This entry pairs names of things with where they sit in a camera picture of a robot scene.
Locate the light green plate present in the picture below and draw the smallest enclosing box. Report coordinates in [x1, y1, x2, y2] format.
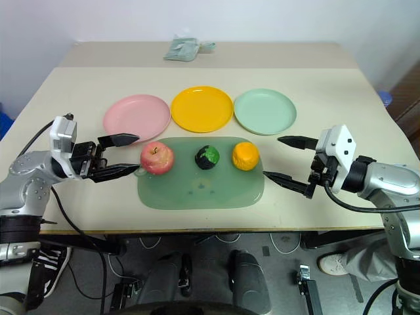
[233, 87, 298, 137]

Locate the black table frame bar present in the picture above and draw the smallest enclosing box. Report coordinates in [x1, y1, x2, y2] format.
[299, 229, 389, 251]
[38, 229, 129, 256]

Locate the green and black fruit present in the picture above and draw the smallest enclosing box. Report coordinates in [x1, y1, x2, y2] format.
[194, 144, 221, 171]

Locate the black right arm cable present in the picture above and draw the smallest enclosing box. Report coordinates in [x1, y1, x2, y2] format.
[322, 180, 420, 211]

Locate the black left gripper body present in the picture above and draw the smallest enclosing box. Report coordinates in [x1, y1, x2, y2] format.
[69, 141, 110, 180]

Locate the grey trouser leg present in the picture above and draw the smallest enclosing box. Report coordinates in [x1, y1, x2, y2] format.
[340, 234, 400, 282]

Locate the orange fruit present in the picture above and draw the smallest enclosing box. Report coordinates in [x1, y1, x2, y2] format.
[231, 141, 261, 172]

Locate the blue bin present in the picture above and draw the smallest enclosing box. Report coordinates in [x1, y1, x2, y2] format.
[0, 102, 14, 140]

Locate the translucent green mat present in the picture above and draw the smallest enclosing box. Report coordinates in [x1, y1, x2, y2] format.
[135, 135, 267, 211]

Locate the red apple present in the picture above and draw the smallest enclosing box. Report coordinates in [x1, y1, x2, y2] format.
[140, 140, 175, 176]

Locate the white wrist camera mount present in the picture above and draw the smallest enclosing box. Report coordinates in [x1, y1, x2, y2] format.
[49, 115, 81, 180]
[316, 123, 358, 195]

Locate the dark rounded shape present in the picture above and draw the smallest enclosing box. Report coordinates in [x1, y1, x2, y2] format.
[135, 251, 194, 315]
[227, 249, 274, 315]

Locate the blue round container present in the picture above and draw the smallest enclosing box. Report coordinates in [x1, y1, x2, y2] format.
[377, 89, 393, 108]

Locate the black white striped sneaker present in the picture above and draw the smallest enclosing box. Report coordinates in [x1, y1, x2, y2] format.
[31, 245, 73, 298]

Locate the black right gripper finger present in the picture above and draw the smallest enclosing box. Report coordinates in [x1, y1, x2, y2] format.
[262, 170, 318, 200]
[276, 135, 320, 152]

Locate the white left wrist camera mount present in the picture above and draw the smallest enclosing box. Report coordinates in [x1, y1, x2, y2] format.
[49, 115, 81, 180]

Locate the yellow plate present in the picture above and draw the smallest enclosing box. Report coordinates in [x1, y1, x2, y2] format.
[170, 85, 234, 134]

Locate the folded teal cloth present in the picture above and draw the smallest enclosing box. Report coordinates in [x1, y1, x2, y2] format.
[163, 33, 201, 62]

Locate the white floor cable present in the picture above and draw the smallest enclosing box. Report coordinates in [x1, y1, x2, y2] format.
[138, 234, 164, 251]
[268, 233, 302, 257]

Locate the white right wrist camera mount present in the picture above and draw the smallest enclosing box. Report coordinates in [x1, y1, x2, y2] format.
[316, 123, 358, 195]

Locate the pink plate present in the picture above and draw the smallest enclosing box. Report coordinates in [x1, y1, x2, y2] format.
[103, 94, 172, 143]

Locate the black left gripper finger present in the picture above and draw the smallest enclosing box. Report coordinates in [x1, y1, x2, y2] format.
[87, 164, 141, 184]
[96, 132, 142, 149]

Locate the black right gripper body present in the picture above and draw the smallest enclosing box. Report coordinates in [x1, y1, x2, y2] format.
[308, 149, 340, 188]

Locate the black floor clamp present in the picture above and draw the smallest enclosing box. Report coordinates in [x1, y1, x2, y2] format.
[109, 278, 144, 310]
[291, 264, 325, 315]

